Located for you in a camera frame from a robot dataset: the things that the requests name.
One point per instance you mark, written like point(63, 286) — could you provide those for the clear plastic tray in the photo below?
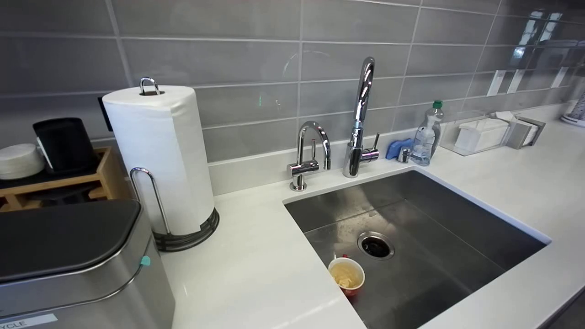
point(482, 135)

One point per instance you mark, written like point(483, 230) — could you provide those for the white wall outlet plate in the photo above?
point(516, 82)
point(558, 78)

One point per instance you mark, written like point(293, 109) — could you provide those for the stainless steel trash can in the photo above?
point(74, 263)

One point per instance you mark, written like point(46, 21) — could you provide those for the dish soap bottle green cap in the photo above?
point(436, 125)

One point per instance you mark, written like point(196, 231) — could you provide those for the clear plastic bottle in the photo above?
point(421, 149)

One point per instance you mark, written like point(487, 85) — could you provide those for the metal napkin holder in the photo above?
point(529, 131)

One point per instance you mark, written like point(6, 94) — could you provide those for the metal paper towel holder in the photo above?
point(189, 235)

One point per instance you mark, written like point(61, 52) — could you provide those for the small curved chrome faucet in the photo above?
point(304, 166)

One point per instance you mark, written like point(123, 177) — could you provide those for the clear acrylic napkin box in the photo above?
point(450, 140)

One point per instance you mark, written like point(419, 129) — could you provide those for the stainless steel sink basin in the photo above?
point(440, 231)

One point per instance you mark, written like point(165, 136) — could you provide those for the wooden countertop organizer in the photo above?
point(110, 177)

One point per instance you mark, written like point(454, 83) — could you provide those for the black sink drain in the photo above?
point(376, 246)

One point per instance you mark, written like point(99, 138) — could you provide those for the white napkins in metal holder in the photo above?
point(505, 116)

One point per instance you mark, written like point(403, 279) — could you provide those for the tall chrome faucet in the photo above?
point(363, 104)

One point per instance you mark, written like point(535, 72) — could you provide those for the white bowl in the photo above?
point(19, 162)

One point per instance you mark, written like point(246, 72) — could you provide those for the black container in organizer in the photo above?
point(65, 146)

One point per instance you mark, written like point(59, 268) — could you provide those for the white paper towel roll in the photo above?
point(165, 158)

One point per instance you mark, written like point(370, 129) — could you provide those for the red ramekin cup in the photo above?
point(348, 275)

